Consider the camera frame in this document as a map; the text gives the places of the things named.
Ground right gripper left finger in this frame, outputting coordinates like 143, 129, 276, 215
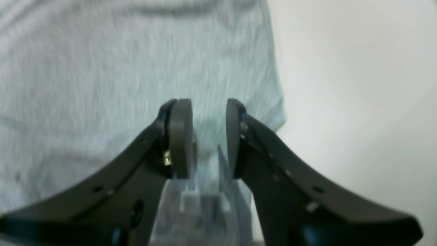
1, 99, 193, 246

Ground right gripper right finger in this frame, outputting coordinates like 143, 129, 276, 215
226, 99, 423, 246

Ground grey T-shirt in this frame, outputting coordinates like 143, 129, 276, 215
0, 0, 286, 246

